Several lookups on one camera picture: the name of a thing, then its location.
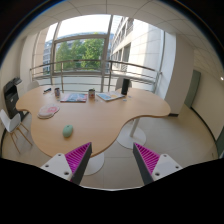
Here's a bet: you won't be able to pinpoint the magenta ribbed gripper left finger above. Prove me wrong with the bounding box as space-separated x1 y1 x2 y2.
41 143 92 185

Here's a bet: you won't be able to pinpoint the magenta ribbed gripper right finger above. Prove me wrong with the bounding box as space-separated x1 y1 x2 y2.
133 143 182 185

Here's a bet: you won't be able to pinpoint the mint green computer mouse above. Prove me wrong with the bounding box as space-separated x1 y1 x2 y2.
62 125 73 138

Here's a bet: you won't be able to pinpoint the wooden curved table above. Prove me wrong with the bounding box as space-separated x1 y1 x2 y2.
15 84 172 177

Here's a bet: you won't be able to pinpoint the red blue magazine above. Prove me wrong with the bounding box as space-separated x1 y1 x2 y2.
60 93 87 103

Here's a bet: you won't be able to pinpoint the white chair wooden legs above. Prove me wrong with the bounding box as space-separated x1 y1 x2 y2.
0 109 31 151

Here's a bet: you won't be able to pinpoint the dark patterned cup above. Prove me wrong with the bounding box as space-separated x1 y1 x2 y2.
54 87 60 98

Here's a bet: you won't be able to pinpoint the light blue open book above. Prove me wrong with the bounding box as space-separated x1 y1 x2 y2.
97 91 123 101

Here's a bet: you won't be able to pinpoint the black tall speaker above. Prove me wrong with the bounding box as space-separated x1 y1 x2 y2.
121 79 130 95

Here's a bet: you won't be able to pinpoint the green door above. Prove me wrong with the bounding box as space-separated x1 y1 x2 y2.
185 70 201 108

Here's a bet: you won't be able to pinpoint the metal balcony railing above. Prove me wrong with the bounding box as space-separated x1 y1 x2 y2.
30 59 162 92

